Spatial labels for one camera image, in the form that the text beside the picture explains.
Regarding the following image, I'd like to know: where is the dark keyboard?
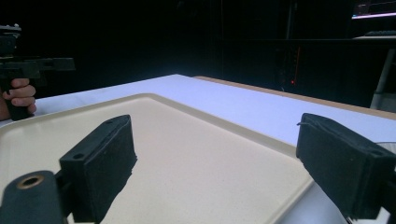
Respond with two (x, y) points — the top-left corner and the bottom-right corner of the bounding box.
(363, 29), (396, 37)

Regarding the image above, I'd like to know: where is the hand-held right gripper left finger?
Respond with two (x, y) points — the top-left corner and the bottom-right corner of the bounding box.
(59, 114), (138, 224)

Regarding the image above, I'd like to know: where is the white metal stand leg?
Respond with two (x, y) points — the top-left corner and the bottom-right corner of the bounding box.
(370, 48), (396, 110)

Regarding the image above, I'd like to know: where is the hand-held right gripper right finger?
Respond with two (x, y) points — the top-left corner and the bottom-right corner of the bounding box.
(295, 112), (396, 220)

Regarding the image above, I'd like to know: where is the beige plastic tray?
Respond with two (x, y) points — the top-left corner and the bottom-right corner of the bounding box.
(0, 92), (315, 224)

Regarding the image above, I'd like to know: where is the lit monitor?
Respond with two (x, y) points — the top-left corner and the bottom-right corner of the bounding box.
(351, 0), (396, 21)

